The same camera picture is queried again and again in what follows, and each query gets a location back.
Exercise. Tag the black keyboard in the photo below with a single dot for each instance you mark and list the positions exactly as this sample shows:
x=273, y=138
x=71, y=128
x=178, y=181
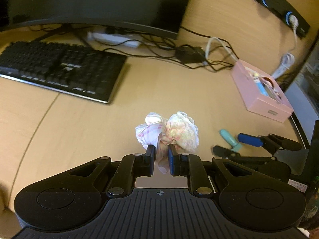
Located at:
x=71, y=69

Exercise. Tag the teal plastic crank handle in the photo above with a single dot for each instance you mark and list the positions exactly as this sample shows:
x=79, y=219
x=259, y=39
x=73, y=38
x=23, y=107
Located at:
x=231, y=140

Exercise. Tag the pink cardboard box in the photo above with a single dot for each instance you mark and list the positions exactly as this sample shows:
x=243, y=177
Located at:
x=275, y=106

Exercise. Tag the monitor left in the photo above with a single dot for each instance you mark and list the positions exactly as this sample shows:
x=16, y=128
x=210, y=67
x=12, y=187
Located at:
x=158, y=17

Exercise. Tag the blue tissue packet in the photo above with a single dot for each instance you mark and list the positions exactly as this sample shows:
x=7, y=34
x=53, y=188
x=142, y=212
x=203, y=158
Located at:
x=262, y=89

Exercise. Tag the white floral cloth scrunchie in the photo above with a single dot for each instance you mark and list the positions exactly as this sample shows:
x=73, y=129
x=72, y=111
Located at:
x=179, y=131

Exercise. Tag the white wall plug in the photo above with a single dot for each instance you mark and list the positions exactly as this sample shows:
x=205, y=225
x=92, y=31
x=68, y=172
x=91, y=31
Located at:
x=293, y=21

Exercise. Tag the curved monitor right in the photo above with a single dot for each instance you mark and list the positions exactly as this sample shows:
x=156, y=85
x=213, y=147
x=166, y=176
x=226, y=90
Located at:
x=302, y=94

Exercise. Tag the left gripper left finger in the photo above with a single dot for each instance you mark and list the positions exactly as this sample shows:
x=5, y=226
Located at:
x=125, y=172

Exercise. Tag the crochet doll red hat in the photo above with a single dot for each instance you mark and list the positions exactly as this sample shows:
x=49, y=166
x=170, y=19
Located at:
x=268, y=82

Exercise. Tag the white power strip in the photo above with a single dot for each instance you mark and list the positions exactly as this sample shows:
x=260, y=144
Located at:
x=133, y=41

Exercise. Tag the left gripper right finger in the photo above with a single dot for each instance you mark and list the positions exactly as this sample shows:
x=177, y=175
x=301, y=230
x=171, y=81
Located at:
x=190, y=166

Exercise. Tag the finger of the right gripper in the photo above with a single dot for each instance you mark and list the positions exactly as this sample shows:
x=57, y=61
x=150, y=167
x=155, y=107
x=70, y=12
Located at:
x=250, y=140
x=225, y=153

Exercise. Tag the black usb hub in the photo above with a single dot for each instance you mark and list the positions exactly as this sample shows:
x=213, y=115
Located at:
x=190, y=55

